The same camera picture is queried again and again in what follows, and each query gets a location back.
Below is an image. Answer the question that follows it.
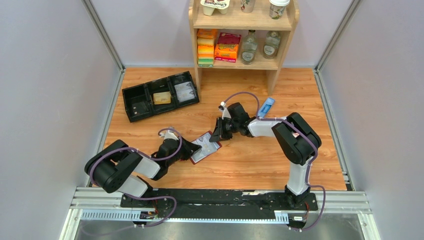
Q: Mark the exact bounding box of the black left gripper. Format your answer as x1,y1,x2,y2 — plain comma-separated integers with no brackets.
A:
166,135,202,167

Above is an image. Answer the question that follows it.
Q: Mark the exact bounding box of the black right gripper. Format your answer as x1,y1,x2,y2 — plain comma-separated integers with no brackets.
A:
210,116,240,142

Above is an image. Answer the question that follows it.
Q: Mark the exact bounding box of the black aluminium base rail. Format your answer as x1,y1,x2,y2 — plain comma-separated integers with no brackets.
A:
58,186,382,240

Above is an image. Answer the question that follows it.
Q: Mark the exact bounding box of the right clear glass bottle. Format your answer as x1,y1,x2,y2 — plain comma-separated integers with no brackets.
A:
263,31,281,59

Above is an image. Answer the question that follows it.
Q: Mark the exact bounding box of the stack of coloured sponges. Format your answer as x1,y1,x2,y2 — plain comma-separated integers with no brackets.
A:
196,28,218,68

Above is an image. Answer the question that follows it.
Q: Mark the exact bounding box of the black three-compartment tray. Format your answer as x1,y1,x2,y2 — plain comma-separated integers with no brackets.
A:
122,71,200,123

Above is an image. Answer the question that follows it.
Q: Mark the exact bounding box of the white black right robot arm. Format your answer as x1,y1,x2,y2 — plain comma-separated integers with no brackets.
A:
209,102,322,210

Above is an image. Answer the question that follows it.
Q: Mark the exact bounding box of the white lidded cup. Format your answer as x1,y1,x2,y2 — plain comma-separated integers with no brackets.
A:
269,0,290,20

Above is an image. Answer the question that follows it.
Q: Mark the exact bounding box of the patterned paper cup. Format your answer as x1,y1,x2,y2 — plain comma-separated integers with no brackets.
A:
240,0,256,13

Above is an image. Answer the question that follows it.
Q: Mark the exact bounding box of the gold card in tray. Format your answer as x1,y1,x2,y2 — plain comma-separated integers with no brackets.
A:
152,91,172,105

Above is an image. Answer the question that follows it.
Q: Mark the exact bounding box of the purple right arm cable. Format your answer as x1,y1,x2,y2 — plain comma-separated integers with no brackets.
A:
219,91,328,232

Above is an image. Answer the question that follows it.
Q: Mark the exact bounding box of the wooden shelf unit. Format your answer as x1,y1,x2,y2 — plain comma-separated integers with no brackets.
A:
188,0,300,95

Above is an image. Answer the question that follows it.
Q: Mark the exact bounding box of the orange red snack box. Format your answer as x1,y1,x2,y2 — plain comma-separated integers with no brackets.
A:
214,32,241,63

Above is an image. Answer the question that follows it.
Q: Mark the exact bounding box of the left clear glass bottle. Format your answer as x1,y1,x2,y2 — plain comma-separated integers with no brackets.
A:
240,30,258,65

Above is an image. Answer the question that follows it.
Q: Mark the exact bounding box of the white VIP card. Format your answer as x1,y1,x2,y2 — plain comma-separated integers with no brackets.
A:
191,133,221,163

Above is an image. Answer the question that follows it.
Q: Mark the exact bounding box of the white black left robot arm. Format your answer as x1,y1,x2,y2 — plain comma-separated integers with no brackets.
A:
84,136,202,208

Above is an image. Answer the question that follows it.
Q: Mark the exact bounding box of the clear glass bottle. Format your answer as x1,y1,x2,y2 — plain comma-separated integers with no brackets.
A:
263,31,281,59
240,30,258,65

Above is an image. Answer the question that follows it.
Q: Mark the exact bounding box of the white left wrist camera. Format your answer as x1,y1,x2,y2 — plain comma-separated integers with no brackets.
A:
163,130,179,141

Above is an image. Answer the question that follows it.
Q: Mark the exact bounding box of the silver card in tray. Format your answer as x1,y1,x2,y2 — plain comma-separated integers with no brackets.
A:
174,81,196,102

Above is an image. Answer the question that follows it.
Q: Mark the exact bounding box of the white yogurt cup pack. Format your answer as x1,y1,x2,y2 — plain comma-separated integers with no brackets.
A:
200,0,230,16

